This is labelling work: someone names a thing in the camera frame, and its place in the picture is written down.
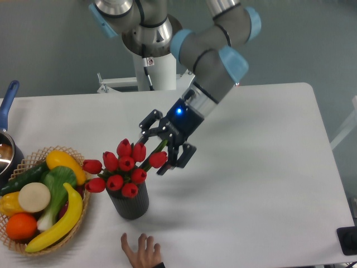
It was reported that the woven wicker basket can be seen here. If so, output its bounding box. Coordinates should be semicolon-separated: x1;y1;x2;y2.
0;145;93;257

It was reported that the green cucumber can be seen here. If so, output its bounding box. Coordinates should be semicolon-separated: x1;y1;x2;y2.
1;162;49;196

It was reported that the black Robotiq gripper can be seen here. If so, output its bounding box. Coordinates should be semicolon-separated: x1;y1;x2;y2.
138;105;204;175

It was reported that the bare human hand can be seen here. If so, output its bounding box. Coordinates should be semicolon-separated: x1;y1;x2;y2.
120;233;165;268

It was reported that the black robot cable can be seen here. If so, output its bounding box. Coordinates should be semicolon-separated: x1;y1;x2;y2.
141;44;155;92

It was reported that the dark grey ribbed vase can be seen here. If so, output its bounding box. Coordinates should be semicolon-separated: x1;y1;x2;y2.
106;183;149;220

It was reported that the black device at table edge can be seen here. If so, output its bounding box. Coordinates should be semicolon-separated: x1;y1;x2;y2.
336;226;357;256

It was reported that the yellow bell pepper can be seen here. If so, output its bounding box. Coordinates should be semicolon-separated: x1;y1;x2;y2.
1;192;25;217

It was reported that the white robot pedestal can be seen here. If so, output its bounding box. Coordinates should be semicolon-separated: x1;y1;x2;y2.
97;53;195;93

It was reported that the red tulip bouquet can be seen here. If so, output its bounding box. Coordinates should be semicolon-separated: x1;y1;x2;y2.
82;139;168;198

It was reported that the beige round radish slice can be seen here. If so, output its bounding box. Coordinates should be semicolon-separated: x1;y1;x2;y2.
18;183;51;213

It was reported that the blue handled saucepan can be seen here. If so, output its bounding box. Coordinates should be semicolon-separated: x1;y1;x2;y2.
1;80;24;188

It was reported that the yellow banana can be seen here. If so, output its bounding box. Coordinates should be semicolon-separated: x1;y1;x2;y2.
25;183;83;253

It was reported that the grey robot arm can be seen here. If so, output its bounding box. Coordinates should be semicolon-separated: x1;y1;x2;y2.
89;1;261;175

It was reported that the red fruit under banana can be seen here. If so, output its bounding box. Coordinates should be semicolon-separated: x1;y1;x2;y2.
57;186;84;220

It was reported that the orange fruit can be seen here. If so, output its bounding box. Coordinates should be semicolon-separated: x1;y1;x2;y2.
6;213;37;240

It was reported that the green bok choy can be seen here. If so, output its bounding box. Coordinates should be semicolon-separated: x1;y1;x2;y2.
37;166;77;232

